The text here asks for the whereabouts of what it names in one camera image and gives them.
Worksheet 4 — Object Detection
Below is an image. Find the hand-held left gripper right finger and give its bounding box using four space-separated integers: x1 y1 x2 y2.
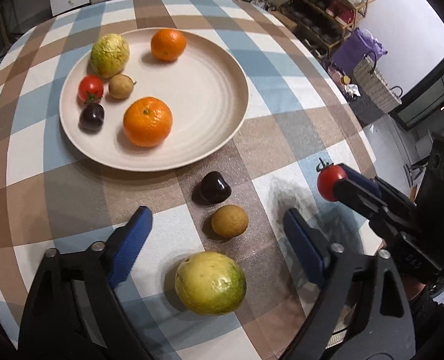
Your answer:
282 208 414 360

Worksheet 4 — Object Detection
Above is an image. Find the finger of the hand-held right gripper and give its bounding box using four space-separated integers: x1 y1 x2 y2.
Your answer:
336 178 414 239
340 164 414 211

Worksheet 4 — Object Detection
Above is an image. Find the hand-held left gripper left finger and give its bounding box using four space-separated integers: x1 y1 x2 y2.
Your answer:
17 206 153 360

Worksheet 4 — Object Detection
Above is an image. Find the small red tomato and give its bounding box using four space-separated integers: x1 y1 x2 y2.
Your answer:
317 158 348 202

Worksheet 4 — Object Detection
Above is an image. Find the brown longan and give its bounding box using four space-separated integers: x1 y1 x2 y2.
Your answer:
108 74 137 100
211 204 249 239

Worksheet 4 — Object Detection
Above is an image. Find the yellow-green smooth guava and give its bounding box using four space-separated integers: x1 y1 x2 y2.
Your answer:
174 251 247 316

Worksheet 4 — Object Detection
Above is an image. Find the dark purple plum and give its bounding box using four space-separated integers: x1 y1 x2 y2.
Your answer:
79 103 106 132
192 171 232 206

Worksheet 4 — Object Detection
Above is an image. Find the orange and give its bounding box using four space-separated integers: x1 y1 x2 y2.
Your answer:
123 97 174 148
150 28 187 62

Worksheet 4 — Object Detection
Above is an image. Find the large red tomato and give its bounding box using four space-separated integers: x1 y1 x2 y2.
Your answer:
78 75 104 104

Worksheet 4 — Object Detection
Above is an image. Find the large cream plate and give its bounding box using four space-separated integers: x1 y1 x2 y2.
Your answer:
59 27 249 173

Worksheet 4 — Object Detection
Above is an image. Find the green wrinkled guava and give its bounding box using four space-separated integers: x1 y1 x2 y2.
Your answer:
90 33 130 79

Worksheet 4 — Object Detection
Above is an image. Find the black basket with items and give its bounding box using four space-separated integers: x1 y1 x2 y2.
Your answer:
330 67 385 127

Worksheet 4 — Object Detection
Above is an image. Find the woven basket bag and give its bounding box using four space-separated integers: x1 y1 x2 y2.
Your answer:
353 52 403 113

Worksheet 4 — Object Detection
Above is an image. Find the dark glass cabinet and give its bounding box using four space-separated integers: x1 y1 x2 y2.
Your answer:
390 43 444 133

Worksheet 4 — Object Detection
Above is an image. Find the purple bag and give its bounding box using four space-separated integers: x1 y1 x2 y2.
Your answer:
330 28 388 78

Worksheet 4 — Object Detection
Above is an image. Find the wooden shoe rack with shoes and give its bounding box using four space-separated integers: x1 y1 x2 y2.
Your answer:
281 0 380 59

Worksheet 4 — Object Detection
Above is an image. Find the brown cardboard box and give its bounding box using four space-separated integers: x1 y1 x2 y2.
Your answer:
272 9 298 33

